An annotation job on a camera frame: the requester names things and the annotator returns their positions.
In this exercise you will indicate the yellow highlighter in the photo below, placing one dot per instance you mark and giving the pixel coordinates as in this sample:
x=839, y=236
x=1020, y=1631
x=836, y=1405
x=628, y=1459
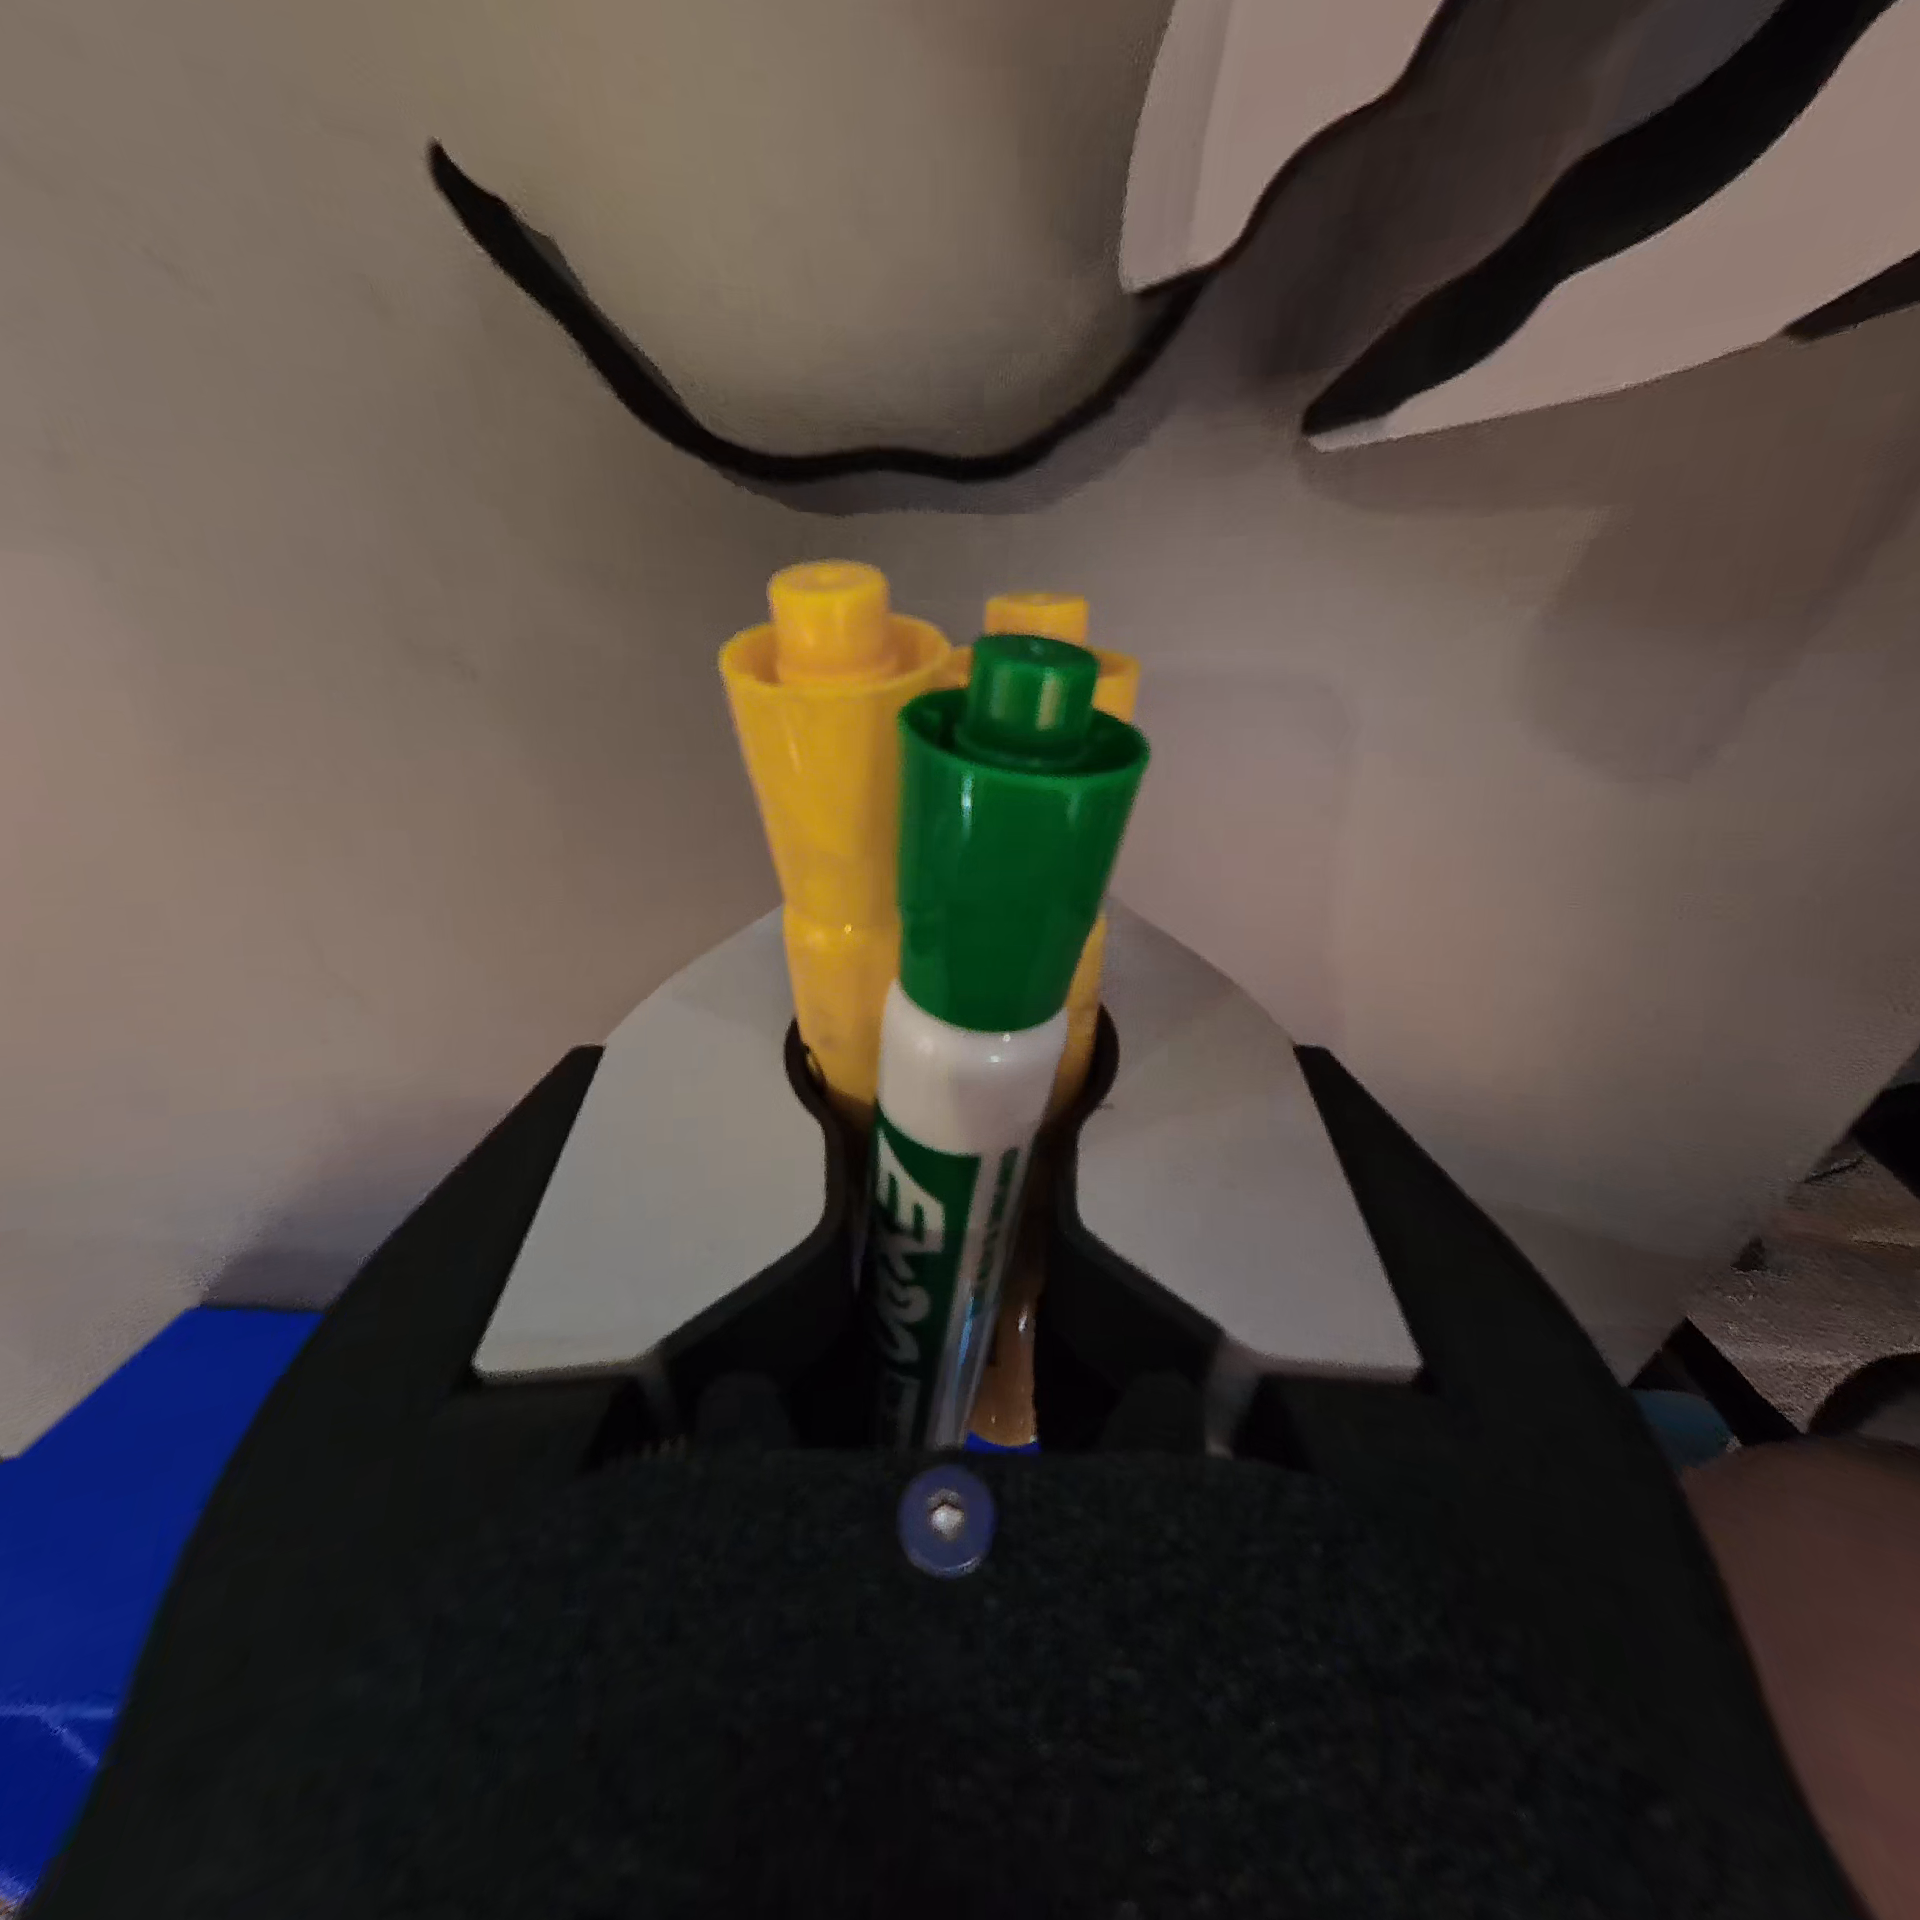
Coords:
x=820, y=781
x=1111, y=685

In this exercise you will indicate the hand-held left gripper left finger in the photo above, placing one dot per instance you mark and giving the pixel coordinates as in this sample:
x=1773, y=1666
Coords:
x=678, y=1188

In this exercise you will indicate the person's right forearm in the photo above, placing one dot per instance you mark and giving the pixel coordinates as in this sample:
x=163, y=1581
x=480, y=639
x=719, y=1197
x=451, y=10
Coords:
x=1829, y=1680

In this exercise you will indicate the green white dry-erase marker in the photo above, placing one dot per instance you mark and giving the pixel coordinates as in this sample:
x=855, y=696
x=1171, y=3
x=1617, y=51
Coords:
x=1003, y=869

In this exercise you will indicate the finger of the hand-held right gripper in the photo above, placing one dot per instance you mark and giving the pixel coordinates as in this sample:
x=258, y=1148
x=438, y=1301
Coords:
x=1648, y=313
x=1261, y=85

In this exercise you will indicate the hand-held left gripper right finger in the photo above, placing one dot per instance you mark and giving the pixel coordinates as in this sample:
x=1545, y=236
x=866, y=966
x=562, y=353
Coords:
x=1230, y=1197

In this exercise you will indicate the blue plastic bin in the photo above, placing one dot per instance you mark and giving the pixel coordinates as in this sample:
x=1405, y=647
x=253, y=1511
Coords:
x=105, y=1577

